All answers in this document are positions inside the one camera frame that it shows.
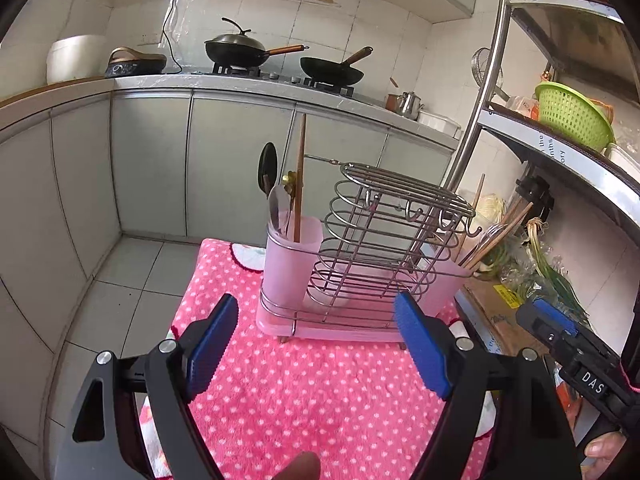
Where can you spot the black wok with lid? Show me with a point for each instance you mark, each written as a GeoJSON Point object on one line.
{"type": "Point", "coordinates": [235, 50]}

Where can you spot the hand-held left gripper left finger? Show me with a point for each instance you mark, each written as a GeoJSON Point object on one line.
{"type": "Point", "coordinates": [212, 345]}

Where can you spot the green plastic basket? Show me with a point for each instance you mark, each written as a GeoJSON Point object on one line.
{"type": "Point", "coordinates": [572, 115]}

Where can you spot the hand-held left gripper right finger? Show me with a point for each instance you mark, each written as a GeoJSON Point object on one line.
{"type": "Point", "coordinates": [422, 345]}

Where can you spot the dark patterned electric pot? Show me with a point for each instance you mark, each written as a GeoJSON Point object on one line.
{"type": "Point", "coordinates": [135, 66]}

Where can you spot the clear plastic spoon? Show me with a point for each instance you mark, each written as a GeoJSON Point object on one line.
{"type": "Point", "coordinates": [277, 207]}

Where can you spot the black spoon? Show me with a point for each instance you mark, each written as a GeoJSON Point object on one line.
{"type": "Point", "coordinates": [266, 162]}

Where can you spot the white plastic container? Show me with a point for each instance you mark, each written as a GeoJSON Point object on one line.
{"type": "Point", "coordinates": [440, 122]}

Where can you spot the person's right hand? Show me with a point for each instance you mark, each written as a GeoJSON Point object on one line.
{"type": "Point", "coordinates": [605, 447]}

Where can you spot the metal storage shelf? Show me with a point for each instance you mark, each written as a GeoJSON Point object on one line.
{"type": "Point", "coordinates": [565, 152]}

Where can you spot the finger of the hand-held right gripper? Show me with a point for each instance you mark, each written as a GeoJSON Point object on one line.
{"type": "Point", "coordinates": [557, 317]}
{"type": "Point", "coordinates": [537, 322]}

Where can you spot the pink polka dot cloth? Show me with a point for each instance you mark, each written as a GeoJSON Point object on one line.
{"type": "Point", "coordinates": [310, 400]}

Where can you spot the green onions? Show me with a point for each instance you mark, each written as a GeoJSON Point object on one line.
{"type": "Point", "coordinates": [555, 275]}

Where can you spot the metal strainer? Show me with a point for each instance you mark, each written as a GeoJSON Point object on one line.
{"type": "Point", "coordinates": [482, 67]}

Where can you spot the gas stove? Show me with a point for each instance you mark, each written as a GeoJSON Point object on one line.
{"type": "Point", "coordinates": [280, 76]}

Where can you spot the person's left hand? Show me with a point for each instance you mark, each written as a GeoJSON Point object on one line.
{"type": "Point", "coordinates": [300, 467]}

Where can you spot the metal fork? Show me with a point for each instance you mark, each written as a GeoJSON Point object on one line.
{"type": "Point", "coordinates": [492, 235]}

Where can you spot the napa cabbage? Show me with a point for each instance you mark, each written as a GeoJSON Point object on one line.
{"type": "Point", "coordinates": [492, 207]}

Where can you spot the black blender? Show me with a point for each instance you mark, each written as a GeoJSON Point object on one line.
{"type": "Point", "coordinates": [537, 192]}

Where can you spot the pink plastic drip tray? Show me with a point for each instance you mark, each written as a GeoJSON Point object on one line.
{"type": "Point", "coordinates": [340, 332]}

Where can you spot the bagged green vegetables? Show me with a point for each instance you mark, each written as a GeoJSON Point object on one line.
{"type": "Point", "coordinates": [520, 280]}

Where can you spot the thin gold spoon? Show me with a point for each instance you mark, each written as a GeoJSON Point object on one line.
{"type": "Point", "coordinates": [289, 178]}

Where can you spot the grey kitchen cabinets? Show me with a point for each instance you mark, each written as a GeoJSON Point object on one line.
{"type": "Point", "coordinates": [150, 160]}

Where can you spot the steel kettle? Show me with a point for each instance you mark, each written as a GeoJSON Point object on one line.
{"type": "Point", "coordinates": [409, 106]}

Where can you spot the copper pot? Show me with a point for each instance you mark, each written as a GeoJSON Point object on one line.
{"type": "Point", "coordinates": [391, 102]}

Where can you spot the white rice cooker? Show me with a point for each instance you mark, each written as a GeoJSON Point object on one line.
{"type": "Point", "coordinates": [75, 60]}

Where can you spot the black frying wok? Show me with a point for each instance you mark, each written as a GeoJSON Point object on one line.
{"type": "Point", "coordinates": [332, 72]}

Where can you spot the white tray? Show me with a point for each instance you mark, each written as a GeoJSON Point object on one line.
{"type": "Point", "coordinates": [625, 157]}

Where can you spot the food packet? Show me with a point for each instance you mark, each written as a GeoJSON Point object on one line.
{"type": "Point", "coordinates": [522, 106]}

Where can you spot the pink plastic utensil cup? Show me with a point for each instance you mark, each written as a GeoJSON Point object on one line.
{"type": "Point", "coordinates": [290, 270]}
{"type": "Point", "coordinates": [450, 275]}

